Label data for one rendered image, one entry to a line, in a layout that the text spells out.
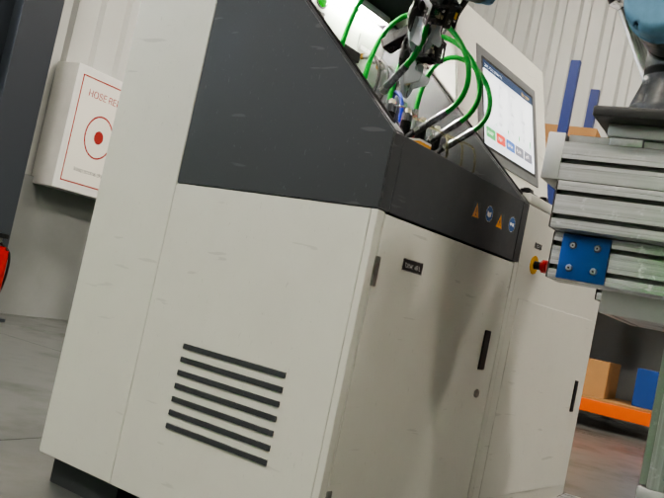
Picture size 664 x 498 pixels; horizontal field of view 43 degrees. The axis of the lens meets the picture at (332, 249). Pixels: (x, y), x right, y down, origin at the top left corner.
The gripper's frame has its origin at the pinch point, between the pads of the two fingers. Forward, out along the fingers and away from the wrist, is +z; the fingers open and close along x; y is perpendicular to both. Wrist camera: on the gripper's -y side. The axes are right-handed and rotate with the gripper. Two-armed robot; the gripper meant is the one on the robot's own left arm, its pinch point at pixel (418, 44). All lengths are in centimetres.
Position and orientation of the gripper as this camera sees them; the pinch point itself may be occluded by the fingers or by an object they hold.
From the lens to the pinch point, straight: 199.6
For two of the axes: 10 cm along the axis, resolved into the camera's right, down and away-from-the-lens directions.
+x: 9.5, -0.1, 3.2
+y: 2.3, 7.0, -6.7
